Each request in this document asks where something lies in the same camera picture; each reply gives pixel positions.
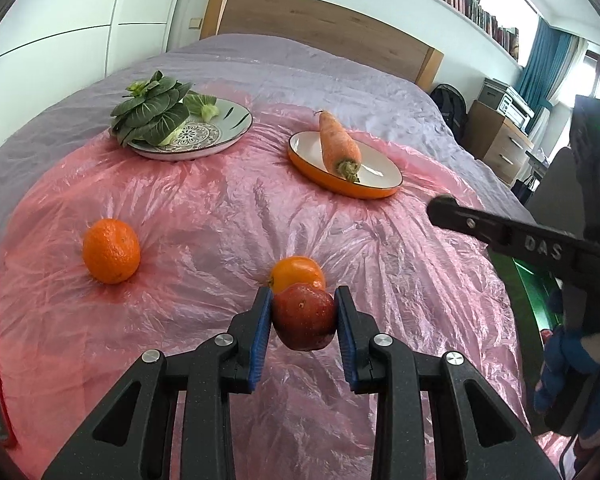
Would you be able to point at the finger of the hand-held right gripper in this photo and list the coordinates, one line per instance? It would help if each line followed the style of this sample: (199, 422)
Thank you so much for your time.
(480, 225)

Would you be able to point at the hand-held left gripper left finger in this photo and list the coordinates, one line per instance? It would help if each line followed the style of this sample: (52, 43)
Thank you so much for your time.
(261, 340)

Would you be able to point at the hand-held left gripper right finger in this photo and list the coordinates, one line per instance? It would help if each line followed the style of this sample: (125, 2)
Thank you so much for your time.
(345, 340)

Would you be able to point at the red apple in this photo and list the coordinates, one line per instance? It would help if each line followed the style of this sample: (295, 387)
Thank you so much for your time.
(305, 317)

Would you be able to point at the orange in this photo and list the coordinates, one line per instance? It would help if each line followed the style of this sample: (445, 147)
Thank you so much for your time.
(297, 271)
(111, 251)

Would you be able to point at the green tray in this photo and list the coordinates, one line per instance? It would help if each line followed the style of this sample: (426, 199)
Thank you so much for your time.
(530, 290)

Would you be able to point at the grey chair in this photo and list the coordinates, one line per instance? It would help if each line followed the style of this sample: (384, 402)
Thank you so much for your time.
(555, 185)

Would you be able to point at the wooden dresser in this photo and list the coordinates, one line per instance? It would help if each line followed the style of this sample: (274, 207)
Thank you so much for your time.
(495, 140)

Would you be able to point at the orange rimmed white plate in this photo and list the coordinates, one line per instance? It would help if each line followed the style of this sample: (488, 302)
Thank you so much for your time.
(380, 172)

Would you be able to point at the teal curtain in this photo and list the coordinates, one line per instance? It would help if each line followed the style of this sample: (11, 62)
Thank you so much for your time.
(545, 70)

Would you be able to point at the white printer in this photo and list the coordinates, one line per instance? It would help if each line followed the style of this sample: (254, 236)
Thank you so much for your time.
(505, 102)

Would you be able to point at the black backpack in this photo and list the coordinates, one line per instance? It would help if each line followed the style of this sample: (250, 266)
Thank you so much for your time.
(450, 110)

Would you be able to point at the pink plastic sheet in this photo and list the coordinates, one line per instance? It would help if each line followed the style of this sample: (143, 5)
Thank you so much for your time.
(205, 220)

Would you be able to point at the carrot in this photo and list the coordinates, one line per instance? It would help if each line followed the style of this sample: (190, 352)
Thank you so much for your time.
(337, 142)

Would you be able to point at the patterned grey plate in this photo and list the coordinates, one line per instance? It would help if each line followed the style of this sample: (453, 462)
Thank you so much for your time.
(220, 127)

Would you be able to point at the wooden headboard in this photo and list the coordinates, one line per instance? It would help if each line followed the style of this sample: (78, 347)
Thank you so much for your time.
(330, 25)

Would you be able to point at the bok choy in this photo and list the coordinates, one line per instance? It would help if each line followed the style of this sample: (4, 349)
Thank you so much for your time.
(150, 110)

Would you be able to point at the white wardrobe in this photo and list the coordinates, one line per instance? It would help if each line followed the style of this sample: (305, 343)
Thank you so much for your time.
(80, 10)

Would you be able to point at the wall switch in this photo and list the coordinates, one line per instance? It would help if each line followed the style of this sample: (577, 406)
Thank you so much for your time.
(196, 22)

